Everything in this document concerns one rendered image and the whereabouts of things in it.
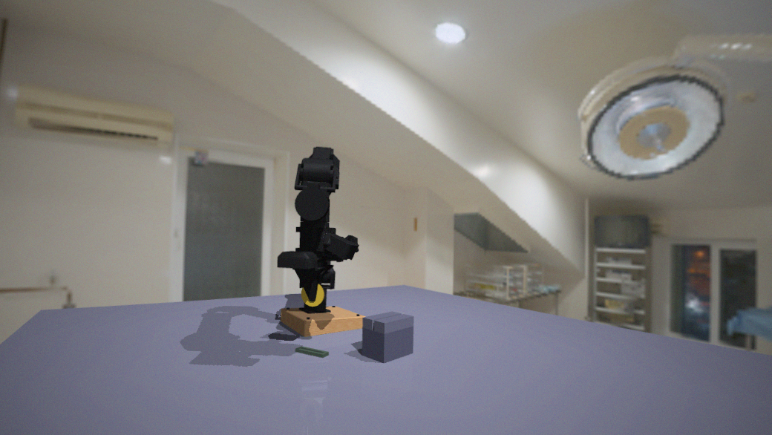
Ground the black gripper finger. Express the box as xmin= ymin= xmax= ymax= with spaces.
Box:
xmin=318 ymin=265 xmax=333 ymax=285
xmin=292 ymin=267 xmax=326 ymax=301

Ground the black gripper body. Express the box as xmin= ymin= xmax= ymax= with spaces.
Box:
xmin=277 ymin=222 xmax=343 ymax=269

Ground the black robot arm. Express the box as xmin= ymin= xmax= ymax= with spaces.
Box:
xmin=295 ymin=147 xmax=359 ymax=314

